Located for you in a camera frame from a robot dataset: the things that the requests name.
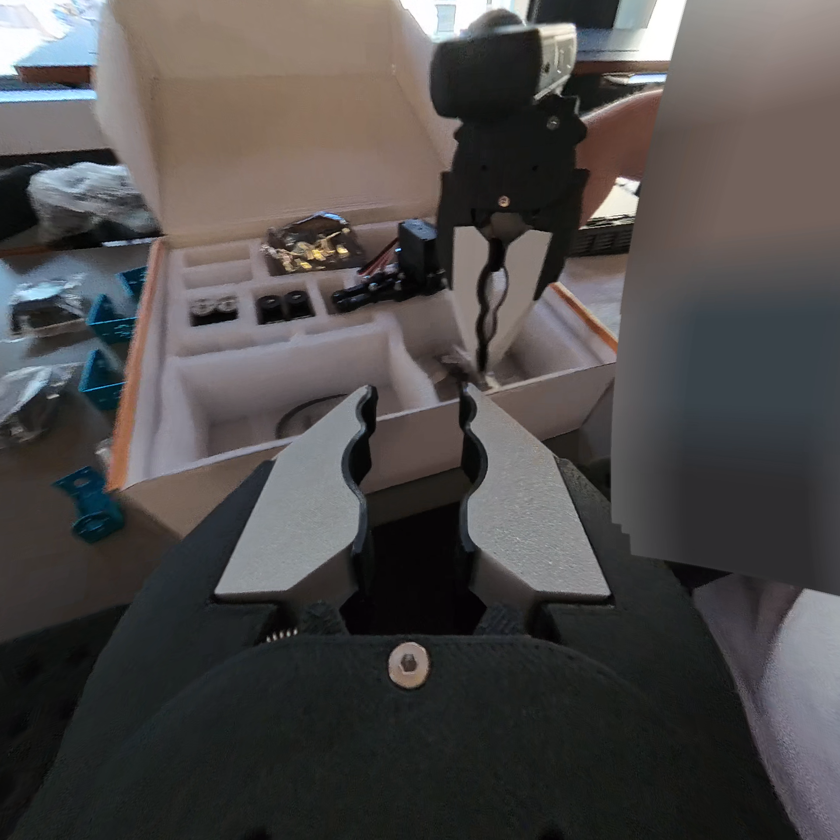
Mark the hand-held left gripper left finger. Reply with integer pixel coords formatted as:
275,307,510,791
214,385,379,632

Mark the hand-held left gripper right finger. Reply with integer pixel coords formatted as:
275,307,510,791
459,382,611,634

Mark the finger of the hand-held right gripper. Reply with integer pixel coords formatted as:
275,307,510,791
453,225,493,375
482,228,553,388

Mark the small clear parts bag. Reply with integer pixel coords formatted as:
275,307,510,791
438,351,490,391

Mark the white cardboard box orange edge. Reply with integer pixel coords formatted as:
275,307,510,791
95,0,619,493

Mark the person's right forearm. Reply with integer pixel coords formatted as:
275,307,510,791
571,88,664,221

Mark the black servo claw assembly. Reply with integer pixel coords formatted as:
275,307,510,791
331,220,454,315

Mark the long black battery case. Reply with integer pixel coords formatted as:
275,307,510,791
570,213,639,258

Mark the white foam insert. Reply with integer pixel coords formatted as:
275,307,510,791
128,220,601,483

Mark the shiny bag of screws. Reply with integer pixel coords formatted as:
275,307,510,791
261,211,363,277

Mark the pair of black round parts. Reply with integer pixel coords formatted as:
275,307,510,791
255,292,313,325

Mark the pair of silver bearings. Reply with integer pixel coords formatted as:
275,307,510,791
189,297,239,327

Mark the clear bag with dark parts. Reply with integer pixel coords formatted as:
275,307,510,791
0,364,86,450

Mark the person's white clothing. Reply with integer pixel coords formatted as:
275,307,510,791
692,577,840,840

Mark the clear bag with black part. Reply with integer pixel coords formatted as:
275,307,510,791
8,279,89,339

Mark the large clear plastic parts bag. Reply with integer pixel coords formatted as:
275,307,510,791
28,163,161,247

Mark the black rubber ring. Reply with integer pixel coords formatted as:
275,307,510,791
276,394,352,441

